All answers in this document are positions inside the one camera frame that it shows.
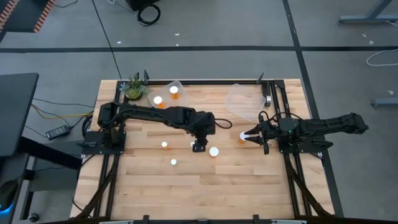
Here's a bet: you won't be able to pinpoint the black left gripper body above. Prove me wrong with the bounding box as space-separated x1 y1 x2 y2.
187 111 217 142

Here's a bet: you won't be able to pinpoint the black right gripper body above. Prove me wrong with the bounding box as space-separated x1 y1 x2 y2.
259 110 282 156

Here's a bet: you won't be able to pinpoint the clear plastic bin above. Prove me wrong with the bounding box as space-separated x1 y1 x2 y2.
147 80 190 119
224 83 267 122

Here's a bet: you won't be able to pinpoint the small potted green plant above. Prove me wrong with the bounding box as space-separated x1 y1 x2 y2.
119 73 150 101

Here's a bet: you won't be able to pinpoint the grey metal table foot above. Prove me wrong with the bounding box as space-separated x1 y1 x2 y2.
370 98 398 108

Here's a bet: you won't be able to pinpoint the black power adapter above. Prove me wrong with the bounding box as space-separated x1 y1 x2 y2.
45 124 71 140

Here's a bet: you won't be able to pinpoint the grey metal table base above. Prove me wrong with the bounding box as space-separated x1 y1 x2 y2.
338 0 398 25

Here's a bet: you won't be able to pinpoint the black desk foot beam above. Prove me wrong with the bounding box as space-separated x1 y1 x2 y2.
17 136 84 171

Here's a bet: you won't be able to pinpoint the dark grey desk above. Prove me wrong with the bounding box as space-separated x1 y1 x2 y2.
0 72 40 158

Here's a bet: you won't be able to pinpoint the black mat orange striped edges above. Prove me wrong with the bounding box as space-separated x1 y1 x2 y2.
0 0 56 34

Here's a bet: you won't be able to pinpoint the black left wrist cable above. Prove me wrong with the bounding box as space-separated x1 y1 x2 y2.
213 117 233 130

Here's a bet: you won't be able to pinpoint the black silver frame bracket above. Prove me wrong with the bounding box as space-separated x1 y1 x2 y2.
262 81 273 108

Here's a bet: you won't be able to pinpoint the black aluminium table frame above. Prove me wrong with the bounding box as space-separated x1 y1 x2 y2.
73 70 336 224

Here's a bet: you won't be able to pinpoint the white floor cable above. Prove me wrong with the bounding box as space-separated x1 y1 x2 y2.
366 48 398 67

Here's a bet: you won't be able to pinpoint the coiled black cable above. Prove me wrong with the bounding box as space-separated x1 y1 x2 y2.
137 2 162 27

